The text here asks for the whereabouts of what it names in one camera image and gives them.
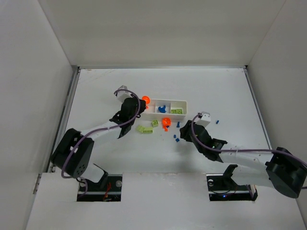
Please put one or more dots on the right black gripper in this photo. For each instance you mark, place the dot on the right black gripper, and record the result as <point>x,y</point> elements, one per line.
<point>188,131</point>

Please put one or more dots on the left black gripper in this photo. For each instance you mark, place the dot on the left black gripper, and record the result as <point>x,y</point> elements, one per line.
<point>138,104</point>

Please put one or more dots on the orange round lego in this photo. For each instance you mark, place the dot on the orange round lego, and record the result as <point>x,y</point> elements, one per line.
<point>146,99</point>
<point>166,121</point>

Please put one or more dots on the blue round lego piece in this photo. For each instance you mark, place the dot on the blue round lego piece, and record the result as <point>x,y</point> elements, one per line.
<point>162,109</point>

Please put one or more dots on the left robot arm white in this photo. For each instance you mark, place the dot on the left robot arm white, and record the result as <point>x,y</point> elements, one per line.
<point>73,153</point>

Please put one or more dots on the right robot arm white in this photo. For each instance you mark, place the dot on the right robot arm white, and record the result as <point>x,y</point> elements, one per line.
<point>278,168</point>

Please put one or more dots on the green 2x4 lego brick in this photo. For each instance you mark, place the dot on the green 2x4 lego brick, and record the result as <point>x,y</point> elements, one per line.
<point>140,128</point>

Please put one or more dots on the green sloped lego brick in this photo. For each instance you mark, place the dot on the green sloped lego brick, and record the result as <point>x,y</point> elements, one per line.
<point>148,130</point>

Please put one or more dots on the white three-compartment tray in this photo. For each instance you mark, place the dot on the white three-compartment tray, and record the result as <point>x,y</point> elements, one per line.
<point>152,112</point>

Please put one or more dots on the green square lego brick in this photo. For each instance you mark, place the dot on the green square lego brick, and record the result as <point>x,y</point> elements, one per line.
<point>155,123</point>

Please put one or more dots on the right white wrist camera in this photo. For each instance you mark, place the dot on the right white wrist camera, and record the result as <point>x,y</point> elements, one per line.
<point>204,119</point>

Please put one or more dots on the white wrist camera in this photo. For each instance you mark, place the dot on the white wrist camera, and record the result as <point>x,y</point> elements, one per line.
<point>122,94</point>
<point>204,119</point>

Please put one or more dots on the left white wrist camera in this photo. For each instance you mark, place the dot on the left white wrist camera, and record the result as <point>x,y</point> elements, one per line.
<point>122,94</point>

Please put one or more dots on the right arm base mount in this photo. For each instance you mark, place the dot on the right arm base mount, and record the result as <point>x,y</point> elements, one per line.
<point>222,187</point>

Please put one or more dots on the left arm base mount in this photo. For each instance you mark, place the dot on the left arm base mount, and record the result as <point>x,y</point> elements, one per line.
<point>103,189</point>

